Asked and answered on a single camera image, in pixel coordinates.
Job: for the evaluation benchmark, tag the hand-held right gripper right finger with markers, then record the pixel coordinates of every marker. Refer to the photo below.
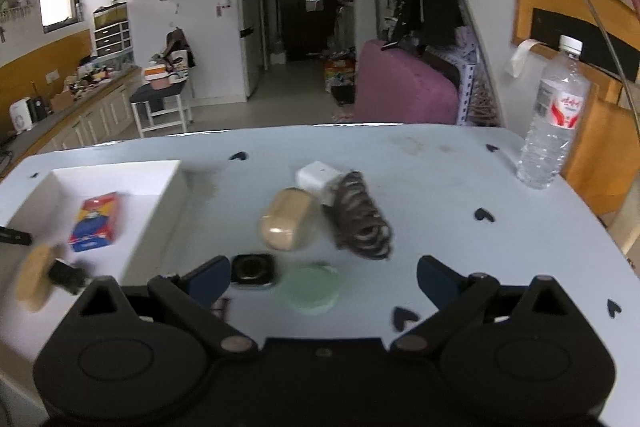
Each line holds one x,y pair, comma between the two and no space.
440,282

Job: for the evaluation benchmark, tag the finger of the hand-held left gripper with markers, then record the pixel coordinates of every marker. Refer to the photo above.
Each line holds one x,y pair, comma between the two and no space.
15,236

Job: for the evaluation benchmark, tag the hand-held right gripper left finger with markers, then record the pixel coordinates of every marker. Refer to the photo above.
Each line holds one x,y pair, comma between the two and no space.
207,282

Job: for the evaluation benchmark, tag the oval wooden block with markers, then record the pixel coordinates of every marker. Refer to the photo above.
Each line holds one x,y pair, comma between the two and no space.
32,279

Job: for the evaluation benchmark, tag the black charger plug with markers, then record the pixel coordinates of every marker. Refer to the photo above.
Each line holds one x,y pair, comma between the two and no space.
67,276

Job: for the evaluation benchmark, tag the red and blue card box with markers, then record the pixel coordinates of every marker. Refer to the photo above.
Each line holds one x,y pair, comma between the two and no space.
95,222

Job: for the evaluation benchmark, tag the brown hair claw clip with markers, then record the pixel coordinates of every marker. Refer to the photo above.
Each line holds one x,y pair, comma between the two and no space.
362,217

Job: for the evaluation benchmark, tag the beige oval case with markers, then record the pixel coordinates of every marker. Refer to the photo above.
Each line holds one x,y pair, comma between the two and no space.
287,219

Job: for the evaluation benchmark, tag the white rectangular tray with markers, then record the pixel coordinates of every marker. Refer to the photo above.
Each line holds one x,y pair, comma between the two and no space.
145,187

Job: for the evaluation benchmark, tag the white charger plug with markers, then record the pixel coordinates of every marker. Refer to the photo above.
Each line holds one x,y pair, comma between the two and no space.
315,179

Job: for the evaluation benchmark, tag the small white heater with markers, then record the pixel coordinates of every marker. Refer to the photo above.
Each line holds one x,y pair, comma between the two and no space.
21,117

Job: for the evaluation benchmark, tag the small cardboard box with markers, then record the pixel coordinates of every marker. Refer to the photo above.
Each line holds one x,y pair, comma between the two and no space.
62,102

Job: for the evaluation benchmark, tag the kitchen counter with cabinets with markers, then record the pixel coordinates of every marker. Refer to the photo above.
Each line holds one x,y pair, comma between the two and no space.
95,117

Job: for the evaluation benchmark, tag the white stool with blue top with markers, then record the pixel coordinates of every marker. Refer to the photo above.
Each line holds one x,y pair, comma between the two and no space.
160,94

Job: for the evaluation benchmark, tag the clear plastic water bottle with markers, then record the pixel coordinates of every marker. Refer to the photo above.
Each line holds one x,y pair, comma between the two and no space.
550,122

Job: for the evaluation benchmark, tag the white perforated shelf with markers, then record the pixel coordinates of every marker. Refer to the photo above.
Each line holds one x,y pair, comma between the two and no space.
475,87

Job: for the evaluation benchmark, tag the pink sofa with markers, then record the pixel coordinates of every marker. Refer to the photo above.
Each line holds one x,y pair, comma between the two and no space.
400,87

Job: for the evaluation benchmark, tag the pink lunch box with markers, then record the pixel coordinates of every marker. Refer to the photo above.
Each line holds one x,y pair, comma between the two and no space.
157,78

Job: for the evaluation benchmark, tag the grey drawer organizer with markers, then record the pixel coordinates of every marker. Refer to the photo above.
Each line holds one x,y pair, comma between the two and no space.
112,39

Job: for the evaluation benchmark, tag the colourful box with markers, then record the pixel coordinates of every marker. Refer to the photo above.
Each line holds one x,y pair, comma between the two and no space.
340,74

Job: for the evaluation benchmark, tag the white cloth strip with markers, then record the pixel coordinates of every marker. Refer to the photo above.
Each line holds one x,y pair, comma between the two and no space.
520,57

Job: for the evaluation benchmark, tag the glass fish tank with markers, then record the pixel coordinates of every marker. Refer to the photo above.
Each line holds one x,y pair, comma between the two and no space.
111,14

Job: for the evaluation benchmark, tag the dark wooden door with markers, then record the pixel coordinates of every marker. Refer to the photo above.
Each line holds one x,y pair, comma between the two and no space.
295,7

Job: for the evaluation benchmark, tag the white wall rack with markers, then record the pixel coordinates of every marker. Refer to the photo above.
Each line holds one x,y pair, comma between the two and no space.
17,7

